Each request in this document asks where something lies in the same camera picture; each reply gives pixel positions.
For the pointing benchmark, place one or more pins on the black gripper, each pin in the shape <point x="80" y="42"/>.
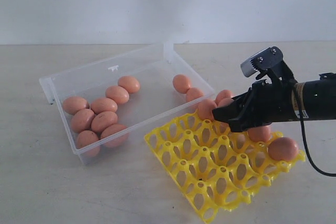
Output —
<point x="270" y="100"/>

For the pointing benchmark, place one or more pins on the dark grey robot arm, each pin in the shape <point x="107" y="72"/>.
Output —
<point x="314" y="100"/>

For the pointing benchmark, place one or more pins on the yellow plastic egg tray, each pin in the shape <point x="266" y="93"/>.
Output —
<point x="214" y="171"/>

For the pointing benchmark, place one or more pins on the clear plastic storage box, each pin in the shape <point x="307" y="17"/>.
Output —
<point x="156" y="103"/>

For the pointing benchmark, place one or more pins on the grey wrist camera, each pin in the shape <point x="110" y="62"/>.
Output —
<point x="262" y="60"/>

